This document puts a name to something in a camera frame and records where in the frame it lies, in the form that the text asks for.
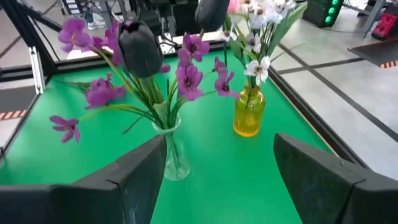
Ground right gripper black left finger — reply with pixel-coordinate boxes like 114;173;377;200
51;134;168;224

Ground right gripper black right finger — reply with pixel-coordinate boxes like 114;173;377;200
273;133;398;224

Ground clear glass vase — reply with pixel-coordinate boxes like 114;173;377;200
151;115;192;182

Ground purple flower spray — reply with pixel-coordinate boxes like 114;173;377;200
49;17;162;144
167;32;241;125

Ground white flower spray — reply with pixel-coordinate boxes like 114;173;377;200
243;32;272;91
217;0;308;57

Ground black tulip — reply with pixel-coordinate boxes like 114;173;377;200
194;0;231;41
118;19;170;125

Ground pink tulip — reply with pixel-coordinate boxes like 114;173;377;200
227;0;243;16

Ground yellow glass vase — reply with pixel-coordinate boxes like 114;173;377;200
233;84;267;138

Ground green table mat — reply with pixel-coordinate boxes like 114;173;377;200
0;49;335;224

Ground black mat hazard edge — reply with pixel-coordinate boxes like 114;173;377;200
0;85;39;121
347;39;398;69

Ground person's shoe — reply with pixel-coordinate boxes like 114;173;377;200
83;11;109;31

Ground black box green lights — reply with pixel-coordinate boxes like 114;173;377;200
302;0;345;28

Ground red equipment case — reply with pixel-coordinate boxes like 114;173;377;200
371;2;398;42

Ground black camera rig bar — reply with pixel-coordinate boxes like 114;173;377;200
0;0;58;96

